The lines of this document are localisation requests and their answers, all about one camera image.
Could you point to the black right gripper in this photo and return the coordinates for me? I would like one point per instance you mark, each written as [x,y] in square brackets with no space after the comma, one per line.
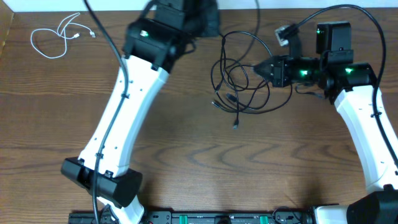
[282,78]

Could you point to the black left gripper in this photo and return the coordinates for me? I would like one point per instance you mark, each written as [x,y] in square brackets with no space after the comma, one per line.
[212,27]

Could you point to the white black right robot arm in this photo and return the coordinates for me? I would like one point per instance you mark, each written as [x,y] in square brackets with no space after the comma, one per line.
[351,89]

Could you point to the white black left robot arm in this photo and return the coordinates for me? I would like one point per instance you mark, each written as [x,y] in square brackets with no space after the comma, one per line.
[153,43]

